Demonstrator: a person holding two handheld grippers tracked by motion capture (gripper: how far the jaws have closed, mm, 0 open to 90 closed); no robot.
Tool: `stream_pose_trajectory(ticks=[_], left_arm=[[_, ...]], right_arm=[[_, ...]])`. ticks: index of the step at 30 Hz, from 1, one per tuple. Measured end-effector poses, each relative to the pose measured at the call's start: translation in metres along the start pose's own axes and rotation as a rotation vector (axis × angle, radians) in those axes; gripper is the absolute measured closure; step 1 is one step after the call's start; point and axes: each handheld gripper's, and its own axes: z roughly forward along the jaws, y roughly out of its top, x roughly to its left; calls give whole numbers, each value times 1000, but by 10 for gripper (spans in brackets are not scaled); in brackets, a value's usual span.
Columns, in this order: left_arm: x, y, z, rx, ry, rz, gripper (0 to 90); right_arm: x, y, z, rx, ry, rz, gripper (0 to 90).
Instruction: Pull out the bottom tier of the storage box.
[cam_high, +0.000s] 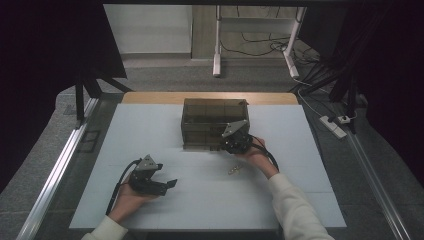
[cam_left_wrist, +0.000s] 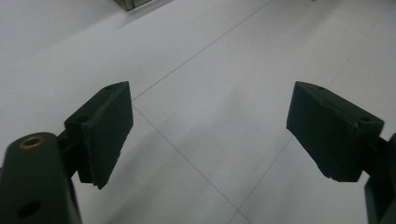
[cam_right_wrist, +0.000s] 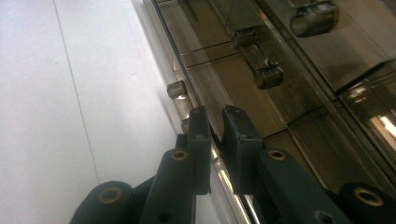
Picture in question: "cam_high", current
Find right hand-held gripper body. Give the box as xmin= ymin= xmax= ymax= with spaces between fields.
xmin=219 ymin=119 xmax=254 ymax=155

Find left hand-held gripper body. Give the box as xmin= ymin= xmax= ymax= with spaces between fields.
xmin=128 ymin=153 xmax=164 ymax=195

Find small gold bracelet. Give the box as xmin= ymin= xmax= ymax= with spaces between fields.
xmin=227 ymin=164 xmax=244 ymax=176

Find brown translucent drawer box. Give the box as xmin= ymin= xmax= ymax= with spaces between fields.
xmin=180 ymin=97 xmax=251 ymax=152

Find person's right hand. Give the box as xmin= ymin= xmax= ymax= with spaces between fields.
xmin=237 ymin=136 xmax=280 ymax=180

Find person's left hand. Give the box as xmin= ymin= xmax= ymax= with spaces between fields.
xmin=107 ymin=180 xmax=158 ymax=224

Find white table mat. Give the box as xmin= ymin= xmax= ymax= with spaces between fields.
xmin=68 ymin=102 xmax=348 ymax=231

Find black stand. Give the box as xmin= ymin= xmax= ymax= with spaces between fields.
xmin=289 ymin=59 xmax=360 ymax=135
xmin=74 ymin=70 xmax=135 ymax=123

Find white power strip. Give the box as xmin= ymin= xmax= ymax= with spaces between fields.
xmin=318 ymin=115 xmax=348 ymax=140

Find white cabinet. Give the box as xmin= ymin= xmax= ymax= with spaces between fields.
xmin=103 ymin=3 xmax=194 ymax=56

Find black curtain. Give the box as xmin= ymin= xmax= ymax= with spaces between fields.
xmin=0 ymin=0 xmax=128 ymax=195
xmin=299 ymin=0 xmax=424 ymax=189

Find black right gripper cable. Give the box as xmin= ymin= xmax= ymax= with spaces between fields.
xmin=249 ymin=134 xmax=280 ymax=173

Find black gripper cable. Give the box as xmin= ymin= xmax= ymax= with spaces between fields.
xmin=105 ymin=158 xmax=143 ymax=217
xmin=249 ymin=134 xmax=280 ymax=173

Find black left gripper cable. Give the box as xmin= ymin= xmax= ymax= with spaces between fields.
xmin=105 ymin=158 xmax=143 ymax=217

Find white floor cable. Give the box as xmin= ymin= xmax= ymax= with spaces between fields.
xmin=295 ymin=77 xmax=324 ymax=118

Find black floor cables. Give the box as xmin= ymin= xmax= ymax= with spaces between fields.
xmin=219 ymin=32 xmax=322 ymax=67

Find white desk frame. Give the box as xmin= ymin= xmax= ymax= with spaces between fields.
xmin=212 ymin=4 xmax=308 ymax=80

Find aluminium rail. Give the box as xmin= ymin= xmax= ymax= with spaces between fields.
xmin=15 ymin=97 xmax=101 ymax=240
xmin=345 ymin=132 xmax=413 ymax=240

